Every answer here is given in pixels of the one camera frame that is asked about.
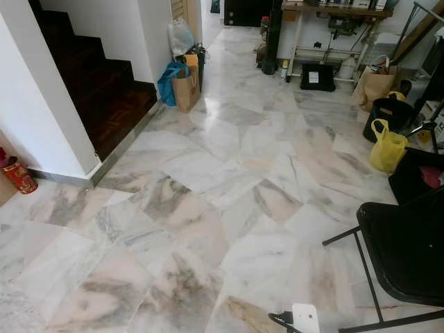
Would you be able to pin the black plastic bin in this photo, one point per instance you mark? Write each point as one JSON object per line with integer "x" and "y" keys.
{"x": 388, "y": 112}

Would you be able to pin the leaning wooden plank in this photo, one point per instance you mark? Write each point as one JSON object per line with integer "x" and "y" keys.
{"x": 416, "y": 31}

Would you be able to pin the large brown paper bag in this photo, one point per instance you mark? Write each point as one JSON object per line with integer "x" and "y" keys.
{"x": 374, "y": 84}

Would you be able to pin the black box white label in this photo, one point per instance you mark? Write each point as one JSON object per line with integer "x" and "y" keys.
{"x": 318, "y": 78}

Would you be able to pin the black upright cylinder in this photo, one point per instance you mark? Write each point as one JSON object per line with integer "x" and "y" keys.
{"x": 270, "y": 35}

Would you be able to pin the blue shopping bag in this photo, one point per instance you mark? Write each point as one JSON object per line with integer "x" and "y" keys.
{"x": 170, "y": 82}

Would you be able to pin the red printed tin can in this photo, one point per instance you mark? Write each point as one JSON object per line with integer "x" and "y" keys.
{"x": 19, "y": 177}

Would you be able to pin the black tall bag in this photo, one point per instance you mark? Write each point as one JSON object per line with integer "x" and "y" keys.
{"x": 201, "y": 62}

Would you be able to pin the white plastic bag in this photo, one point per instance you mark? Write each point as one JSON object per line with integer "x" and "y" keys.
{"x": 180, "y": 36}

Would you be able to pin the dark wooden staircase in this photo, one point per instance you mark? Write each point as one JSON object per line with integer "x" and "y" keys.
{"x": 104, "y": 97}

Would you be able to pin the black folding chair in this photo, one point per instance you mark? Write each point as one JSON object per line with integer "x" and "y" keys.
{"x": 402, "y": 250}

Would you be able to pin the yellow plastic bag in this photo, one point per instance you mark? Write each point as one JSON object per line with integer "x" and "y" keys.
{"x": 387, "y": 149}

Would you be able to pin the white frame workbench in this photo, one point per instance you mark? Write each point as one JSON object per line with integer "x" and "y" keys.
{"x": 333, "y": 11}

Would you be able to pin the white plastic jug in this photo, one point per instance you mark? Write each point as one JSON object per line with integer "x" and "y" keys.
{"x": 347, "y": 68}

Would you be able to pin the small brown paper bag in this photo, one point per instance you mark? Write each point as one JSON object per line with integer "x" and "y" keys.
{"x": 186, "y": 92}

